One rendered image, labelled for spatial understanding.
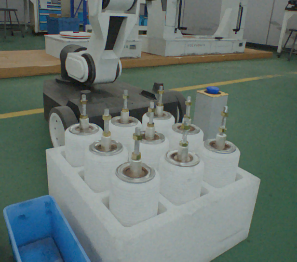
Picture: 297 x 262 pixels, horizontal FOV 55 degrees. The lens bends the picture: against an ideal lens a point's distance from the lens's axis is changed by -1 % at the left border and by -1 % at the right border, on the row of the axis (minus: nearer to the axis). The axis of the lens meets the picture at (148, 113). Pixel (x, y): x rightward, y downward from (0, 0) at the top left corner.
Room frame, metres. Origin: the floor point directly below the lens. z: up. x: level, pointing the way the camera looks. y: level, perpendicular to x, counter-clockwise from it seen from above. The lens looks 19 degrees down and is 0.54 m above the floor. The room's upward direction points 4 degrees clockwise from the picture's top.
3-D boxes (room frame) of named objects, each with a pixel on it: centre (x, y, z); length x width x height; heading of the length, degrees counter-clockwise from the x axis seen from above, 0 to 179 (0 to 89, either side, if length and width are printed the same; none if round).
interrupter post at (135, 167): (0.48, 0.02, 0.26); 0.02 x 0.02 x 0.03
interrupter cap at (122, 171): (0.48, 0.02, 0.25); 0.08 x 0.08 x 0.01
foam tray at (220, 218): (0.64, -0.01, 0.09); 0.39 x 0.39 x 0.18; 37
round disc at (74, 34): (2.85, 0.74, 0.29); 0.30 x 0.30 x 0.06
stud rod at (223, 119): (0.62, -0.17, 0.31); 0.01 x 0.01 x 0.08
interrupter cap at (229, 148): (0.62, -0.17, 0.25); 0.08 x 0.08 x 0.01
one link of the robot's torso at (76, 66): (1.35, 0.27, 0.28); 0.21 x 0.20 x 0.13; 39
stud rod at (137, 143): (0.48, 0.02, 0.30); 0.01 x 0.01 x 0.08
